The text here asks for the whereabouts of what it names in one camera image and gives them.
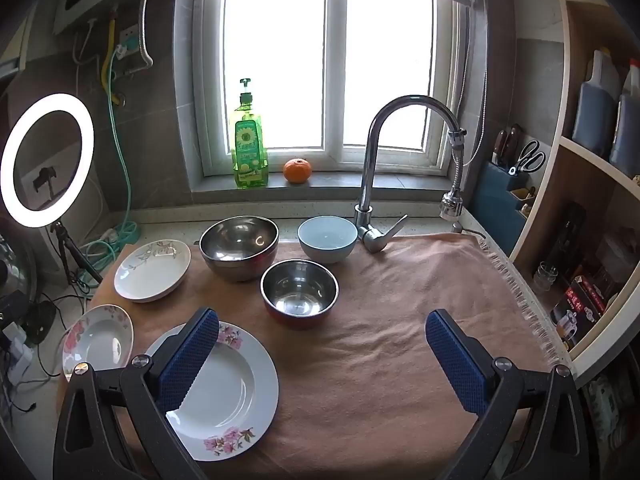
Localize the light blue ceramic bowl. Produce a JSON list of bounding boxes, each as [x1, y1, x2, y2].
[[297, 215, 359, 265]]

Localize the wall socket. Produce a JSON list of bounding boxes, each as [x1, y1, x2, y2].
[[117, 25, 141, 58]]

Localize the small red steel bowl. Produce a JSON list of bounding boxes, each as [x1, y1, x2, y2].
[[260, 259, 340, 331]]

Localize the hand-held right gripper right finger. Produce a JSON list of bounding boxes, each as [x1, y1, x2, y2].
[[425, 309, 591, 480]]

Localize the flexible faucet sprayer hose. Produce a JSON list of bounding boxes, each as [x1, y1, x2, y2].
[[439, 130, 467, 221]]

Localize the wooden shelf unit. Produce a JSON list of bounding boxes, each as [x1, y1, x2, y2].
[[507, 0, 640, 391]]

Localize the white framed window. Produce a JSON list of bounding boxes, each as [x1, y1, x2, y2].
[[192, 0, 466, 178]]

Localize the small pink floral plate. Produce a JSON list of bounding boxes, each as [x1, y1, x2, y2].
[[62, 304, 135, 383]]

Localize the orange tangerine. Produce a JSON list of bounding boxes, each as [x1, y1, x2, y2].
[[283, 158, 312, 184]]

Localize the white ring light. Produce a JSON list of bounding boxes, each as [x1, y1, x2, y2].
[[0, 92, 95, 226]]

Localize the green dish soap bottle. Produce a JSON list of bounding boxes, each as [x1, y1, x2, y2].
[[231, 78, 269, 190]]

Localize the brown towel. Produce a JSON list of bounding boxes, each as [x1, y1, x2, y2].
[[87, 232, 566, 480]]

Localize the yellow gas pipe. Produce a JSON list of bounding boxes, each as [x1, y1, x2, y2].
[[101, 7, 123, 106]]

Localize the large pink floral plate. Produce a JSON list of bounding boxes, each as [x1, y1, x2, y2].
[[144, 322, 279, 462]]

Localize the dark sauce jug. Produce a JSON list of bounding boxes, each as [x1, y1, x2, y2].
[[609, 59, 640, 178], [571, 49, 621, 158]]

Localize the black round stand base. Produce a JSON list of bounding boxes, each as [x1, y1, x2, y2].
[[25, 300, 57, 346]]

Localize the white leaf print plate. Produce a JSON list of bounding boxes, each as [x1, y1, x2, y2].
[[114, 240, 192, 303]]

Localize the steel pot lid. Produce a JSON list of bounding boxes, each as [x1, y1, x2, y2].
[[0, 232, 39, 321]]

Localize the green hose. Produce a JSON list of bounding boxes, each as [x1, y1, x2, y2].
[[80, 45, 140, 273]]

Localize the large steel bowl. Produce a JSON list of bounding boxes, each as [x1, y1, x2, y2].
[[199, 216, 280, 282]]

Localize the black handled scissors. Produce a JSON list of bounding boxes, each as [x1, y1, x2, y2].
[[509, 140, 546, 176]]

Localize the black tripod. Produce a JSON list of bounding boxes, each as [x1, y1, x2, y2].
[[47, 222, 103, 286]]

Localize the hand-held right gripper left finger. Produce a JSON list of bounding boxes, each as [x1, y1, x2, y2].
[[52, 307, 221, 480]]

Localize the clear glass cup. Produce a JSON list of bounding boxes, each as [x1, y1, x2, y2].
[[532, 261, 559, 291]]

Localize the white power cord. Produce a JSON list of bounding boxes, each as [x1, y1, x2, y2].
[[82, 227, 123, 261]]

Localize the tall black bottle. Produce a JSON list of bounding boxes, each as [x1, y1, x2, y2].
[[545, 202, 587, 281]]

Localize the blue knife holder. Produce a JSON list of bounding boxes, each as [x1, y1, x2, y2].
[[470, 160, 541, 256]]

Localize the chrome kitchen faucet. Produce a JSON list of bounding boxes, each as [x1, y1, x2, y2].
[[354, 95, 463, 253]]

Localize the flexible metal hose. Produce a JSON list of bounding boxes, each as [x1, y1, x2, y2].
[[139, 0, 154, 68]]

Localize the red printed box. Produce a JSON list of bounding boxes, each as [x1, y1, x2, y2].
[[550, 275, 609, 352]]

